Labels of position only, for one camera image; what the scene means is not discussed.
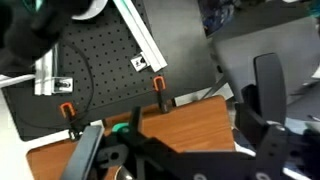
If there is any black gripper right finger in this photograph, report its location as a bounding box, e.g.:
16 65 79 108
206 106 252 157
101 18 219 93
254 53 286 124

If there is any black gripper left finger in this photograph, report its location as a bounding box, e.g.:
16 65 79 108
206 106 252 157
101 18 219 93
61 125 104 180

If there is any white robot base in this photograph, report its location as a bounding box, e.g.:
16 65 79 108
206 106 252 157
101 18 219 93
72 0 109 21

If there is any orange black clamp near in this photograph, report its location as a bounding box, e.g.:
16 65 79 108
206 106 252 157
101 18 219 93
59 102 86 141

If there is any orange black clamp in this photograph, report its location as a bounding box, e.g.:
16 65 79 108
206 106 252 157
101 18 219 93
59 102 86 141
153 76 169 114

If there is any black office chair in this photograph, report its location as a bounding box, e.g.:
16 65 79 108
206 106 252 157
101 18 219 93
200 0 320 118

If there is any black perforated breadboard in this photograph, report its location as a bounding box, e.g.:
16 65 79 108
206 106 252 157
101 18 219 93
1 0 218 142

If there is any orange black clamp far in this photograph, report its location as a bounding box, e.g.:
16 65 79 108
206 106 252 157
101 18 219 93
153 76 169 114

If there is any aluminium rail short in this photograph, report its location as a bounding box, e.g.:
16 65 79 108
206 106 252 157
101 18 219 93
34 45 73 96

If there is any aluminium rail long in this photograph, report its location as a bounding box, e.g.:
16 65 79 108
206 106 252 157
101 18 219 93
113 0 167 72

